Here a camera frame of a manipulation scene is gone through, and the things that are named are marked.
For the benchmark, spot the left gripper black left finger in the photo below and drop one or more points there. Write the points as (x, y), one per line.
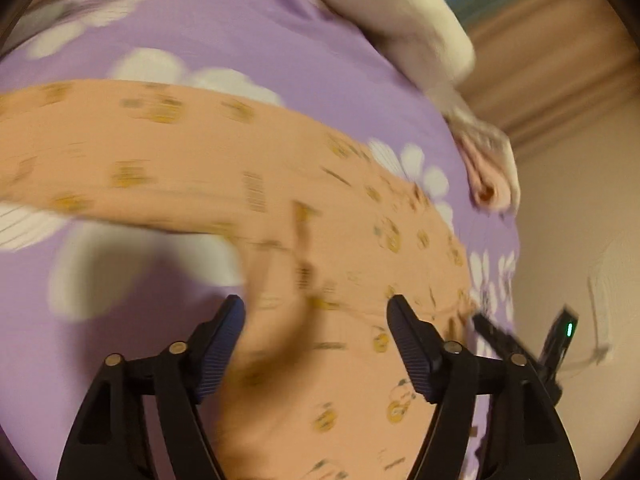
(108, 439)

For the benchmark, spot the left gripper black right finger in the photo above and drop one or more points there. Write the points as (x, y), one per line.
(524, 439)

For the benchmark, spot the orange duck print baby shirt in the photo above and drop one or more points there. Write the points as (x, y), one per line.
(129, 208)

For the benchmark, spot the folded pink and cream clothes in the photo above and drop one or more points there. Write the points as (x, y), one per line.
(485, 150)

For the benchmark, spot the purple floral bed sheet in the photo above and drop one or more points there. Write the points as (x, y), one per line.
(296, 54)

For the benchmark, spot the beige curtain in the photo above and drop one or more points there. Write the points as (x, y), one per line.
(544, 67)

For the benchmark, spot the white fluffy blanket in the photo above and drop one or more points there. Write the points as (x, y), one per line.
(423, 39)

